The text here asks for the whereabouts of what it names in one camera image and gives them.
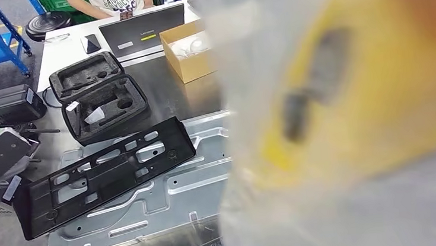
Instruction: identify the long black plastic part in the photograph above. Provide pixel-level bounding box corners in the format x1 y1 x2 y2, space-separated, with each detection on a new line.
5 114 204 242

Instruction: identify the stainless steel workbench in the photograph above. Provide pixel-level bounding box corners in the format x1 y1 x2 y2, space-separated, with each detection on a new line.
0 46 242 246

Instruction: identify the black vented unit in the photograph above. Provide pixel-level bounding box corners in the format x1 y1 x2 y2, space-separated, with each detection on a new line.
0 82 49 133
0 172 33 216

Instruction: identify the white desk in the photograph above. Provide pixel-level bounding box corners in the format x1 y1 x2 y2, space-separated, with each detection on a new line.
30 0 207 94

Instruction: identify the black foam-lined case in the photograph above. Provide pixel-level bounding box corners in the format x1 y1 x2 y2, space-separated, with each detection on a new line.
46 47 154 150

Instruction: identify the black round stool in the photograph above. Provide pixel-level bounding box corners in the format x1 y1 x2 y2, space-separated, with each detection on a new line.
23 9 75 43

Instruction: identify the green plastic crate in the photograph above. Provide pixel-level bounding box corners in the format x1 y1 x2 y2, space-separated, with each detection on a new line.
35 0 94 28

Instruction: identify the black smartphone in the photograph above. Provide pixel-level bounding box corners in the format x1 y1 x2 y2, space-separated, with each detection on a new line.
80 33 103 55

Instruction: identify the person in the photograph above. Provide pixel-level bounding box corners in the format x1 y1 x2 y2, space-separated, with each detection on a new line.
58 0 156 23

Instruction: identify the grey laptop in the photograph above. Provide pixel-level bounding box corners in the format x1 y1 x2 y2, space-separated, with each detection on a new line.
97 3 190 61

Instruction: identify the open cardboard box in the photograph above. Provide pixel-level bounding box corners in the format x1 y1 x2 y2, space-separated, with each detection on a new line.
158 18 219 86

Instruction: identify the stamped silver metal panel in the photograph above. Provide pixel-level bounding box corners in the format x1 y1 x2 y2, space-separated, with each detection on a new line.
34 109 242 246

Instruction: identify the white wrist camera black mount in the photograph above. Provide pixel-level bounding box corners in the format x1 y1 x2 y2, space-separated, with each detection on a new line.
0 126 37 189

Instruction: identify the black power cable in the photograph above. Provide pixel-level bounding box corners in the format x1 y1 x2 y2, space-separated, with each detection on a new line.
40 85 64 111

